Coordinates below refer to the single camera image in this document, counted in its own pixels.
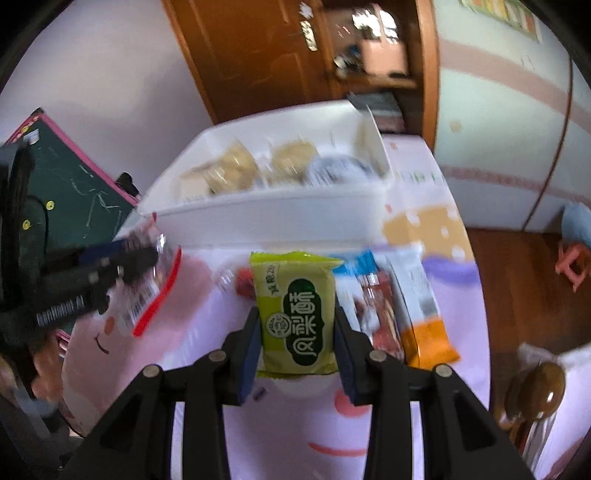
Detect orange white snack bar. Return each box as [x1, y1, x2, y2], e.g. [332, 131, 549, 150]
[377, 247, 460, 370]

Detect red candy pack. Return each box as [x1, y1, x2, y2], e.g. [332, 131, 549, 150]
[235, 267, 256, 299]

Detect red brown snack bar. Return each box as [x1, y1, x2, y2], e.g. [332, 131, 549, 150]
[360, 271, 405, 362]

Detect green pineapple cake pack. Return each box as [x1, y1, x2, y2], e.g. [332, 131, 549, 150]
[249, 252, 342, 379]

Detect white plastic storage bin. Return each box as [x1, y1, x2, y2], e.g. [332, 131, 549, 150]
[137, 101, 392, 248]

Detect wooden corner shelf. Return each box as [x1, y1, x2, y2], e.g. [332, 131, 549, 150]
[318, 1, 440, 148]

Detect pastel wardrobe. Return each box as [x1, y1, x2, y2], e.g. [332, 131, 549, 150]
[434, 1, 590, 232]

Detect blue white plush cushion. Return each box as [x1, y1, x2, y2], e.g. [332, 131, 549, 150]
[561, 203, 591, 249]

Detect clear cookie bag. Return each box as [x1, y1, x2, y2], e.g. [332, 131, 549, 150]
[205, 142, 259, 194]

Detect folded blue pink cloths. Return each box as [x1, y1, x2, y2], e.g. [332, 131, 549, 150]
[346, 92, 406, 134]

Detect black chalkboard knob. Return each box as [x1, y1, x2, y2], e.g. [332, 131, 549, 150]
[115, 172, 139, 199]

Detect pink plastic stool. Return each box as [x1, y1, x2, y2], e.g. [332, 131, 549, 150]
[555, 241, 590, 292]

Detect white pillow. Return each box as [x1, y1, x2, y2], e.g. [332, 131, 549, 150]
[518, 343, 590, 479]

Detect brown chocolate snack bag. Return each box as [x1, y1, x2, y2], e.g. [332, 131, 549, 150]
[304, 155, 379, 186]

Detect pink storage box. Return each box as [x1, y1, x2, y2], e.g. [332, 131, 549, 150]
[361, 8, 410, 77]

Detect clear nut snack pack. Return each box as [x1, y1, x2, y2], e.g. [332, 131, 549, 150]
[117, 216, 182, 337]

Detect colourful wall poster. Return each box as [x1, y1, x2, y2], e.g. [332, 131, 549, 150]
[460, 0, 541, 43]

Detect brown wooden bedpost knob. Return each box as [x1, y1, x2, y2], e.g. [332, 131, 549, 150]
[504, 361, 566, 454]

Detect person left hand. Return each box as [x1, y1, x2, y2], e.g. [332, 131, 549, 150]
[1, 334, 63, 404]

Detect brown wooden door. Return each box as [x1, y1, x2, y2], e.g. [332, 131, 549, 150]
[163, 1, 339, 123]

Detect red white cookies bag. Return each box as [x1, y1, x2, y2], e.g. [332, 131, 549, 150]
[270, 140, 318, 183]

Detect blue white snack pack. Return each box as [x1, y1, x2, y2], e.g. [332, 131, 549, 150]
[334, 250, 380, 337]

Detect green chalkboard pink frame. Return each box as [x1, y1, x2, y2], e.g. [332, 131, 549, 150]
[1, 110, 137, 266]

